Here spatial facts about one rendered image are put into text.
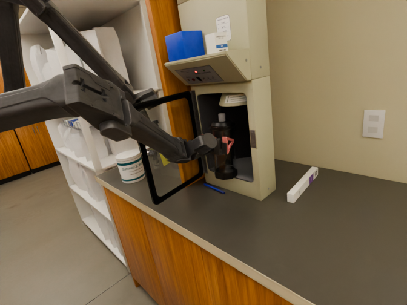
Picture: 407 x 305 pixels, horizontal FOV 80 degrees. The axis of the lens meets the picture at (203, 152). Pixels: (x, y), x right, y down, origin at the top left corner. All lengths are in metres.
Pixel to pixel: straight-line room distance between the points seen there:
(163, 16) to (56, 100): 0.74
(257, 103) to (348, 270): 0.56
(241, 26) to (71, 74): 0.58
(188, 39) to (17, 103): 0.61
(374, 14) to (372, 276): 0.86
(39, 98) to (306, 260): 0.72
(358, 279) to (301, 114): 0.78
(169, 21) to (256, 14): 0.38
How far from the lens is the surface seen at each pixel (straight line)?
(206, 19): 0.99
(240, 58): 0.82
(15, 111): 0.51
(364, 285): 0.76
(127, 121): 0.55
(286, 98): 1.31
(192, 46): 0.95
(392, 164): 1.25
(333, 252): 0.82
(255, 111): 0.89
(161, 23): 1.11
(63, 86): 0.48
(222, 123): 0.97
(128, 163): 1.35
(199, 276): 1.11
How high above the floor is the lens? 1.48
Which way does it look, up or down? 20 degrees down
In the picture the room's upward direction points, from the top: 9 degrees counter-clockwise
